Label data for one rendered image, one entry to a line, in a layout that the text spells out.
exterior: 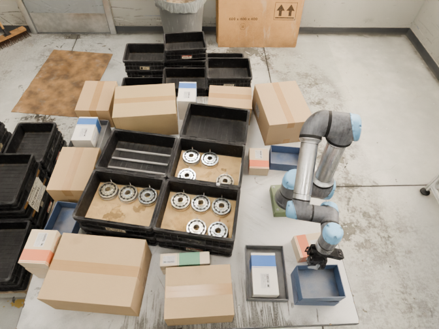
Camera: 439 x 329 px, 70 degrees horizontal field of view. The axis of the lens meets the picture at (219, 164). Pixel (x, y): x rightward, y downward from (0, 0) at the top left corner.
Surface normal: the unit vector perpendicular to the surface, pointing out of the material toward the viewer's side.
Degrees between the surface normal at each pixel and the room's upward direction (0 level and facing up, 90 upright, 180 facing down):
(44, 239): 0
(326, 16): 90
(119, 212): 0
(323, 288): 1
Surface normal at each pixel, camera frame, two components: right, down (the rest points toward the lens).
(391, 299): 0.03, -0.59
